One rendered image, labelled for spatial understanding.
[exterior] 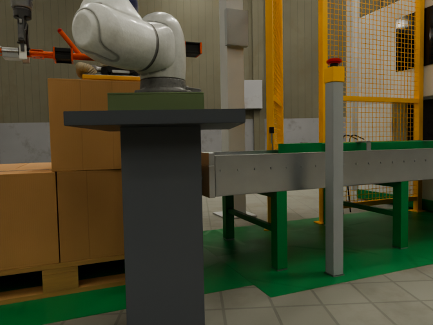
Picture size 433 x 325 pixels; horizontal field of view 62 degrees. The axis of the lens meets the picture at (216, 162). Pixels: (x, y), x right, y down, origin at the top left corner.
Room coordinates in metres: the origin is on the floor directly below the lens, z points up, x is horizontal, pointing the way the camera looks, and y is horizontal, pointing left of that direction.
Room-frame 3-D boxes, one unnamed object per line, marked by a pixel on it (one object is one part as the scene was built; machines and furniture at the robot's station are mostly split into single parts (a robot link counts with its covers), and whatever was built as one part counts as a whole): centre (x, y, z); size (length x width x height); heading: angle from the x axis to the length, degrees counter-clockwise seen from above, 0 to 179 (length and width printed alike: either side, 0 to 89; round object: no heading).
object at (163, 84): (1.25, 0.16, 0.84); 0.22 x 0.18 x 0.06; 98
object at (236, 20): (3.10, -0.19, 1.62); 0.20 x 0.05 x 0.30; 112
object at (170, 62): (1.24, 0.18, 0.98); 0.18 x 0.16 x 0.22; 146
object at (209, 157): (1.98, 0.15, 0.58); 0.70 x 0.03 x 0.06; 22
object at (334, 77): (1.73, -0.57, 0.50); 0.07 x 0.07 x 1.00; 22
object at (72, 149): (1.83, 0.49, 0.74); 0.60 x 0.40 x 0.40; 109
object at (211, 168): (1.98, 0.16, 0.48); 0.70 x 0.03 x 0.15; 22
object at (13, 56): (1.66, 0.92, 1.07); 0.07 x 0.07 x 0.04; 20
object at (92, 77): (1.72, 0.45, 0.98); 0.34 x 0.10 x 0.05; 110
